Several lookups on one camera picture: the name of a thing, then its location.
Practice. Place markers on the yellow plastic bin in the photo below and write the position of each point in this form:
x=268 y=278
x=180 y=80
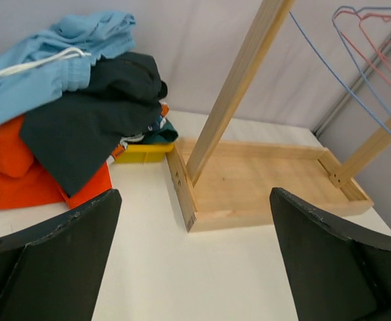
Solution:
x=139 y=153

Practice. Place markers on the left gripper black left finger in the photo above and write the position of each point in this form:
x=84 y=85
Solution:
x=53 y=270

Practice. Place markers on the wooden clothes rack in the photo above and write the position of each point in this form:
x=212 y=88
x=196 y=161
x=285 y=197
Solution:
x=223 y=184

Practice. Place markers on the blue hanger light shorts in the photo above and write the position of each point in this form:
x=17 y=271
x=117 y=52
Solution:
x=361 y=80

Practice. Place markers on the dark navy shorts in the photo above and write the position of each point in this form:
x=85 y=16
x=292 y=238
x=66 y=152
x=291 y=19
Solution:
x=73 y=136

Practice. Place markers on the pink hanger orange shorts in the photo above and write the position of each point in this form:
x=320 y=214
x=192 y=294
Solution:
x=379 y=43

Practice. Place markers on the dark green shorts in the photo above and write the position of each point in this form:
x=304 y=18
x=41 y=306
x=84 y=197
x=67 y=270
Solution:
x=163 y=132

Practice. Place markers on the patterned colourful shorts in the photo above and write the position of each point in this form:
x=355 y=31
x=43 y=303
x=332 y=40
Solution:
x=124 y=141

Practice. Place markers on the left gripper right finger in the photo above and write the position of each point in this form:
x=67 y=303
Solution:
x=337 y=270

